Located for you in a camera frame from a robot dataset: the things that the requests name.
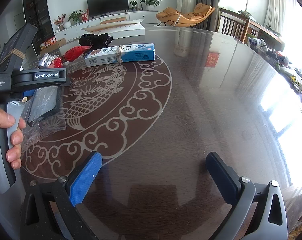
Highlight black gloves pair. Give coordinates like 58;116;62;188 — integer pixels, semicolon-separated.
78;33;113;50

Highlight phone case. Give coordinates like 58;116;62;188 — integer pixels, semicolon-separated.
22;86;66;152

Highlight small potted plant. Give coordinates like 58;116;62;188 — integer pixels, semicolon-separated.
130;0;137;11

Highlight green potted plant right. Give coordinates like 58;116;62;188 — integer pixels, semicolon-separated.
140;0;162;10

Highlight person left hand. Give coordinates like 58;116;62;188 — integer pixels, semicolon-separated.
0;107;27;196

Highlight wooden bench stool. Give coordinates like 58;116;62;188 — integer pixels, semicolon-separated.
101;17;126;24

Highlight red packet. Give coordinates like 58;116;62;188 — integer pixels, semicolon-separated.
61;46;91;63

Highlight cardboard box on floor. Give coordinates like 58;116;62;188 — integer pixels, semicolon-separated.
40;38;66;56

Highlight white flat carton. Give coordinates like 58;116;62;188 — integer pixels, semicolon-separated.
82;19;145;40

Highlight orange lounge chair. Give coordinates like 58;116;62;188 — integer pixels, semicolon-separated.
156;3;216;27

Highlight small red pouch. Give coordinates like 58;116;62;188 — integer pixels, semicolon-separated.
48;57;63;68

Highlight red flower vase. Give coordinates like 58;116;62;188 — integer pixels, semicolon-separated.
53;14;66;32

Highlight blue white medicine box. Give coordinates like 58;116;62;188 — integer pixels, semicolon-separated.
84;43;155;67

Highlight green potted plant left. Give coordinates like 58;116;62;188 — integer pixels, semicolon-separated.
68;10;83;25

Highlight wooden chair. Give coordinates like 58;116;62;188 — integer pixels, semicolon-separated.
216;8;250;43

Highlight green potted plant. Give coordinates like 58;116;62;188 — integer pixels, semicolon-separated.
140;0;162;10
68;10;83;25

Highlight black display cabinet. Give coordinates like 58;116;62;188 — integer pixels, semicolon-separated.
22;0;55;55

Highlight cotton swabs plastic bag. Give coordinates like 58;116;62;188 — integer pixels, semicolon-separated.
36;53;59;68

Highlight black television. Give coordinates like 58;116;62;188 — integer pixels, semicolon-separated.
87;0;129;17

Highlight white tv cabinet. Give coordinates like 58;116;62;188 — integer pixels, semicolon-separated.
55;10;158;42

